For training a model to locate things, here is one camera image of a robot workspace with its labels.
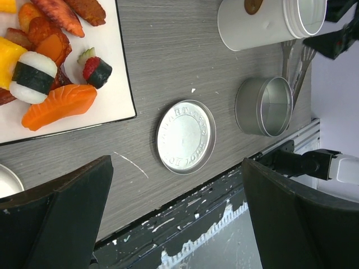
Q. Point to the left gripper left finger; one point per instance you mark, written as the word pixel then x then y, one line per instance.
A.
pixel 56 224

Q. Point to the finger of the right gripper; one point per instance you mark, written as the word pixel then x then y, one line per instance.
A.
pixel 332 44

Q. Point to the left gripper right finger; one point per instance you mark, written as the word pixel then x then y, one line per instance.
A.
pixel 296 226

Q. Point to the metal tongs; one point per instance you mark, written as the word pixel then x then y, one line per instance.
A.
pixel 297 67

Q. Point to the round metal tin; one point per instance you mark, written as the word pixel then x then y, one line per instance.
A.
pixel 264 106

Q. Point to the white cylindrical container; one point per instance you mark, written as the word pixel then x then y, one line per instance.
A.
pixel 250 24

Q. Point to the salmon nigiri toy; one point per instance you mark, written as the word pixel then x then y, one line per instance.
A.
pixel 62 102

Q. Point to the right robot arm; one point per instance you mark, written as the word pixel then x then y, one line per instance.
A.
pixel 315 163

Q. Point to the white square plate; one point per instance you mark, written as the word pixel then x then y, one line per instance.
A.
pixel 114 101

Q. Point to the round metal tin lid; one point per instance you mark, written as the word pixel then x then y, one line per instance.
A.
pixel 186 136

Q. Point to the white rice nori sushi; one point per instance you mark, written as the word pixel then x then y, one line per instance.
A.
pixel 33 77

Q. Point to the red roe maki roll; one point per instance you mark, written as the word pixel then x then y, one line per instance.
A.
pixel 95 70

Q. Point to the yellow egg piece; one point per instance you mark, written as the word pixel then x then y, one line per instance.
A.
pixel 10 54

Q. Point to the orange shrimp piece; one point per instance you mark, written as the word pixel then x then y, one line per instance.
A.
pixel 61 14

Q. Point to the brown fried piece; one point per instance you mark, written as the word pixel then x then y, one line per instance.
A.
pixel 89 10

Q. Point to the white lid brown handle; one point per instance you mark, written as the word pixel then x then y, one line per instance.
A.
pixel 10 182

